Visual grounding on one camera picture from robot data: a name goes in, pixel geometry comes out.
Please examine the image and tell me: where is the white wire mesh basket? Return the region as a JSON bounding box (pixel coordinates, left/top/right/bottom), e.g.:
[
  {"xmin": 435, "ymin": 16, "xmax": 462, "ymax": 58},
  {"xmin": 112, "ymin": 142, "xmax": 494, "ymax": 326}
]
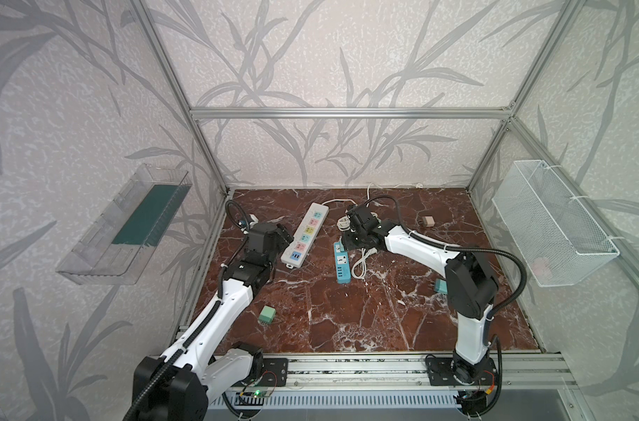
[{"xmin": 492, "ymin": 160, "xmax": 620, "ymax": 288}]

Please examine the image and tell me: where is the aluminium front rail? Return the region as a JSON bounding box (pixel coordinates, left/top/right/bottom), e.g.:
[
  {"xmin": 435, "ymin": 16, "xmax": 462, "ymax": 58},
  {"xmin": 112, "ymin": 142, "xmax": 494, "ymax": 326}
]
[{"xmin": 264, "ymin": 351, "xmax": 578, "ymax": 391}]

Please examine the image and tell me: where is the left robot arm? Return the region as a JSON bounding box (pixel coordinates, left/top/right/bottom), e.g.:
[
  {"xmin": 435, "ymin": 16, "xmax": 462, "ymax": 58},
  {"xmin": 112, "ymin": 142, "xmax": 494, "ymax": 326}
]
[{"xmin": 124, "ymin": 222, "xmax": 293, "ymax": 420}]

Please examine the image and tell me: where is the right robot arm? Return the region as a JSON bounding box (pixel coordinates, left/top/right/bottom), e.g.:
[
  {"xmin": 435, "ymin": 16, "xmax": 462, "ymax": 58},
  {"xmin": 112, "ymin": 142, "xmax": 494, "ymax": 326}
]
[{"xmin": 337, "ymin": 203, "xmax": 528, "ymax": 384}]

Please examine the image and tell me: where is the white long power strip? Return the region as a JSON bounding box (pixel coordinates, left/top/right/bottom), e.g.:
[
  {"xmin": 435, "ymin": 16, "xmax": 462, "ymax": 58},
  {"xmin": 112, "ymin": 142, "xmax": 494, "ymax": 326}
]
[{"xmin": 281, "ymin": 203, "xmax": 329, "ymax": 269}]

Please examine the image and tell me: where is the white socket cable with plug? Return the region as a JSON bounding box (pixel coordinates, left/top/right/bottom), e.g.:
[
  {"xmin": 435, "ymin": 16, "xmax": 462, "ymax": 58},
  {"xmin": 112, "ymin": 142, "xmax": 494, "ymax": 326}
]
[{"xmin": 350, "ymin": 246, "xmax": 378, "ymax": 281}]

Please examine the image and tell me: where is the teal adapter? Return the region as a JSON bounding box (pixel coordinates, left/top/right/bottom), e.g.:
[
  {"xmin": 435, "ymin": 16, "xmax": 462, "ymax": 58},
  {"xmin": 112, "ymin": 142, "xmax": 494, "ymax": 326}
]
[{"xmin": 434, "ymin": 279, "xmax": 447, "ymax": 295}]

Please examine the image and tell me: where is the teal power strip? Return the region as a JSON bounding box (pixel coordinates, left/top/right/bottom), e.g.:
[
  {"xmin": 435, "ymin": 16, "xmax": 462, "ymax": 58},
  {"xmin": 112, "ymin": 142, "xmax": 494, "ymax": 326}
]
[{"xmin": 333, "ymin": 241, "xmax": 351, "ymax": 284}]

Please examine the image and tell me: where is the green adapter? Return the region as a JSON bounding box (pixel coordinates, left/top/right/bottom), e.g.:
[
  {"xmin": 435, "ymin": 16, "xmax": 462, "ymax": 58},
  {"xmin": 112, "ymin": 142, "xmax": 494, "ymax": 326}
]
[{"xmin": 258, "ymin": 305, "xmax": 277, "ymax": 325}]

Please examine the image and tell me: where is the clear plastic wall tray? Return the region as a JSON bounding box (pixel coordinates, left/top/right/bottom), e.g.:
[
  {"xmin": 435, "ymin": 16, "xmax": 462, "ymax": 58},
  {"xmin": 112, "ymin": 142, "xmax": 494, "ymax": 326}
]
[{"xmin": 56, "ymin": 164, "xmax": 192, "ymax": 286}]

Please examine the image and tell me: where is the pink adapter back right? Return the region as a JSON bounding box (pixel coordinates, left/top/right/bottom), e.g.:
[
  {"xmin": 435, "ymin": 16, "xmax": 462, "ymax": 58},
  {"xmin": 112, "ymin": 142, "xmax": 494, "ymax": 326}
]
[{"xmin": 422, "ymin": 216, "xmax": 436, "ymax": 227}]

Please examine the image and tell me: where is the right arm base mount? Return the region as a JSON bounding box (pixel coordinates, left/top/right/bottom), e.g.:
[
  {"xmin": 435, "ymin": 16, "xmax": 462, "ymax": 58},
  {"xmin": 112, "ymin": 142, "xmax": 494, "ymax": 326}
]
[{"xmin": 425, "ymin": 354, "xmax": 500, "ymax": 387}]

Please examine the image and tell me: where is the white bundled strip cable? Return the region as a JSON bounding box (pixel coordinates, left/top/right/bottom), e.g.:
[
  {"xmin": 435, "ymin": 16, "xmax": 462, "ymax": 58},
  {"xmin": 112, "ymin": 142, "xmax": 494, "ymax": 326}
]
[{"xmin": 321, "ymin": 181, "xmax": 425, "ymax": 233}]

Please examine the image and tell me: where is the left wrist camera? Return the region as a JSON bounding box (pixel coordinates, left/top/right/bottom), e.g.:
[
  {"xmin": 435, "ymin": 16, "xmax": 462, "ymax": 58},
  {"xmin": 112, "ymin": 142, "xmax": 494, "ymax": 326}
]
[{"xmin": 243, "ymin": 214, "xmax": 259, "ymax": 230}]

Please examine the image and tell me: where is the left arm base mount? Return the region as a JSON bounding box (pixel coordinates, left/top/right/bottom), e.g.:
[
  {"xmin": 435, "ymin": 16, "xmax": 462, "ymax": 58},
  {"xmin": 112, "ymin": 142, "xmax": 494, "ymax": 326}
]
[{"xmin": 243, "ymin": 357, "xmax": 289, "ymax": 388}]

